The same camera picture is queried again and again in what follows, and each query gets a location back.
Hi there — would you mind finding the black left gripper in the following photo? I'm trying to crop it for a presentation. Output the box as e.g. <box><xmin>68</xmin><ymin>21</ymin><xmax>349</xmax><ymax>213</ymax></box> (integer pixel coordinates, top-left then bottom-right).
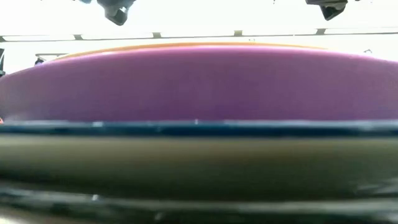
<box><xmin>96</xmin><ymin>0</ymin><xmax>137</xmax><ymax>26</ymax></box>

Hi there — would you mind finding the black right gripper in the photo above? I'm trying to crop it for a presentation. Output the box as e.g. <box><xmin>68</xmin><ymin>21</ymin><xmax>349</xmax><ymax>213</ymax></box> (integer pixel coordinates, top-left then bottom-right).
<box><xmin>305</xmin><ymin>0</ymin><xmax>348</xmax><ymax>21</ymax></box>

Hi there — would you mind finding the brown divided plate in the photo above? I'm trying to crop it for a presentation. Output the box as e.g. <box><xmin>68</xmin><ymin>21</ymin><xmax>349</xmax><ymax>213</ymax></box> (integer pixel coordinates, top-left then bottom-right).
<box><xmin>54</xmin><ymin>42</ymin><xmax>327</xmax><ymax>60</ymax></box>

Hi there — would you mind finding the purple plate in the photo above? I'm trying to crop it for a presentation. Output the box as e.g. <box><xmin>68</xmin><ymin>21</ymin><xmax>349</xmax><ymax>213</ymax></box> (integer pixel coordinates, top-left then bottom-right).
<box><xmin>0</xmin><ymin>45</ymin><xmax>398</xmax><ymax>123</ymax></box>

